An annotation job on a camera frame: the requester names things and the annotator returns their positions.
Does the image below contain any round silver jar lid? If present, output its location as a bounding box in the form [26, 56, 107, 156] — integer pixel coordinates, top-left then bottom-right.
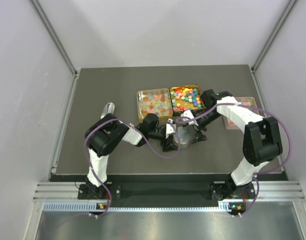
[173, 126, 192, 145]

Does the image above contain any clear glass jar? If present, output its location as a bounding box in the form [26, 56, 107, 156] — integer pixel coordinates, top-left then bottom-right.
[173, 141, 190, 151]

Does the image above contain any silver metal scoop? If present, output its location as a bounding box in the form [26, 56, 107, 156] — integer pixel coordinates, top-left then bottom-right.
[100, 102, 115, 119]

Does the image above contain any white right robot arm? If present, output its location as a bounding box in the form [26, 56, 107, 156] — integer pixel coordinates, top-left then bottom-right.
[194, 89, 283, 200]

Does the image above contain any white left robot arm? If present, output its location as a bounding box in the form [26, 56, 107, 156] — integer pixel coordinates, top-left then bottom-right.
[84, 113, 180, 198]

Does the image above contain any pink candy tin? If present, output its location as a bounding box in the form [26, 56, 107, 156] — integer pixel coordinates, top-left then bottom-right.
[223, 97, 257, 130]

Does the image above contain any dark green star candy tin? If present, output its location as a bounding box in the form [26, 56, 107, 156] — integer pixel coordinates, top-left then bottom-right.
[169, 84, 205, 117]

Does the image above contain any gold popsicle candy tin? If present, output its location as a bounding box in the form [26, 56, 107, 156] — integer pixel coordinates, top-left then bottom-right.
[136, 88, 173, 122]

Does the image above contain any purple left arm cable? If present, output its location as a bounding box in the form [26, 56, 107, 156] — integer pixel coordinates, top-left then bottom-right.
[83, 117, 181, 219]

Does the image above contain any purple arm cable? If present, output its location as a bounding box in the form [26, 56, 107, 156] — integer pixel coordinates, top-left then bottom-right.
[83, 117, 181, 219]
[175, 104, 293, 218]

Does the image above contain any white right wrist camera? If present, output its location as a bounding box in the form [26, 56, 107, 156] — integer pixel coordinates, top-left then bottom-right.
[180, 110, 195, 126]

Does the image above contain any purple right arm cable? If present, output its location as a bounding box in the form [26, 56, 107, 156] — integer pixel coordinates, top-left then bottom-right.
[175, 104, 293, 218]

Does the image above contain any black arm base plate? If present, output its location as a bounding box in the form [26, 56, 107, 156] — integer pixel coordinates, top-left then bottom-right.
[77, 182, 255, 200]

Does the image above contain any grey slotted cable duct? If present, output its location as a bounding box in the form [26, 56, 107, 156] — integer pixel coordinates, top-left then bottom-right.
[43, 202, 242, 213]

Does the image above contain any aluminium frame rail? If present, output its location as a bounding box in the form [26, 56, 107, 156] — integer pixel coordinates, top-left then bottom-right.
[33, 181, 305, 202]

